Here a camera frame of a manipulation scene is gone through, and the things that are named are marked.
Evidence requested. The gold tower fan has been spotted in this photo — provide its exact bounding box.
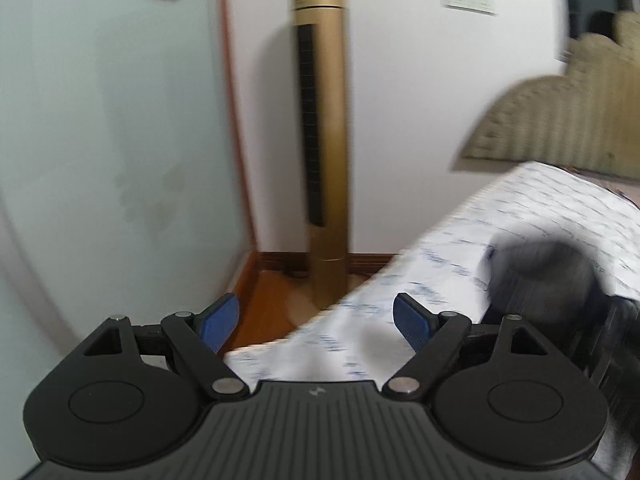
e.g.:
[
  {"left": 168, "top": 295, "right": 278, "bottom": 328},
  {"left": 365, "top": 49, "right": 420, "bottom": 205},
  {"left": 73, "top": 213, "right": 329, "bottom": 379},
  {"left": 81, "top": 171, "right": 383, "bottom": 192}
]
[{"left": 287, "top": 0, "right": 353, "bottom": 311}]

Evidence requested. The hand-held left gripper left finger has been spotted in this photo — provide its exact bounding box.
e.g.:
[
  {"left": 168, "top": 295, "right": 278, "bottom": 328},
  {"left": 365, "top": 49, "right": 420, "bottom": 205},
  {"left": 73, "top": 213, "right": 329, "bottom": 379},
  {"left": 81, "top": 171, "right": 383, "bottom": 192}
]
[{"left": 80, "top": 292, "right": 251, "bottom": 402}]

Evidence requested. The white printed bed sheet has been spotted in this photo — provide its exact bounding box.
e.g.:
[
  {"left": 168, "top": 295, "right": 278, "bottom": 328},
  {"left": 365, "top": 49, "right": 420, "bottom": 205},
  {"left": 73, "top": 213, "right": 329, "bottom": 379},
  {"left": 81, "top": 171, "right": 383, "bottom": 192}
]
[{"left": 222, "top": 160, "right": 640, "bottom": 480}]

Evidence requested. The wooden door frame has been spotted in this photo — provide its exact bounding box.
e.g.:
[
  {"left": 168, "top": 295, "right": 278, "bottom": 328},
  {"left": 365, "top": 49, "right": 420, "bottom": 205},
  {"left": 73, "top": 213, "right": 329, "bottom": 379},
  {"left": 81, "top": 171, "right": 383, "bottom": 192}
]
[{"left": 217, "top": 0, "right": 258, "bottom": 257}]

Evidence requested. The grey knitted sock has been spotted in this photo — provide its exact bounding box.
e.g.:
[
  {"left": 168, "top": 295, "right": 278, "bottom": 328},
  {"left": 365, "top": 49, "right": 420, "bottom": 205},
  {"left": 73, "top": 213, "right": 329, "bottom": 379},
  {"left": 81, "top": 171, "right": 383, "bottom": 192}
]
[{"left": 486, "top": 239, "right": 612, "bottom": 322}]

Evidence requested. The beige padded headboard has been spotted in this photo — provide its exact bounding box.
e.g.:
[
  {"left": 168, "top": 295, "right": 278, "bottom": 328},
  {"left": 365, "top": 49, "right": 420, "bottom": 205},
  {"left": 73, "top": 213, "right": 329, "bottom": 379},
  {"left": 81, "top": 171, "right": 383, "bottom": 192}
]
[{"left": 460, "top": 10, "right": 640, "bottom": 183}]

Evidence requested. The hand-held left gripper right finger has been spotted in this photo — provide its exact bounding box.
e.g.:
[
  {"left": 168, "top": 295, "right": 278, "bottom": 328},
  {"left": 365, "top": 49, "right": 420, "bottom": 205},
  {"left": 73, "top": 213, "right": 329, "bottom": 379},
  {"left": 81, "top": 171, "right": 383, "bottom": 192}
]
[{"left": 382, "top": 292, "right": 551, "bottom": 402}]

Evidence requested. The wooden skirting board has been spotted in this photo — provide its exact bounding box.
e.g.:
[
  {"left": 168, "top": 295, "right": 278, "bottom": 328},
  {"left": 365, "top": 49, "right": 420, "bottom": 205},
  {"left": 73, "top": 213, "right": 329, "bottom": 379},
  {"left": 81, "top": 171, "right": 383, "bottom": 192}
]
[{"left": 249, "top": 251, "right": 396, "bottom": 277}]

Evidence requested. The frosted glass door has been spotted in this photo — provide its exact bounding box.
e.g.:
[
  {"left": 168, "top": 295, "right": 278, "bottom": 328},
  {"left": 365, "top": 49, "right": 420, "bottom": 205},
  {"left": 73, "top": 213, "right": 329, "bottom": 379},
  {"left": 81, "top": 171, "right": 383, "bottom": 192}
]
[{"left": 0, "top": 0, "right": 251, "bottom": 341}]

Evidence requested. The dark cloth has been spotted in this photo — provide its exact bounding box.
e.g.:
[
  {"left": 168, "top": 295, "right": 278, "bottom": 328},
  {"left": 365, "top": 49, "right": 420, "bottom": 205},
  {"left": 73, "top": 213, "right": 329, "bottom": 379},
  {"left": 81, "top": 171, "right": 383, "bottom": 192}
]
[{"left": 575, "top": 296, "right": 640, "bottom": 413}]

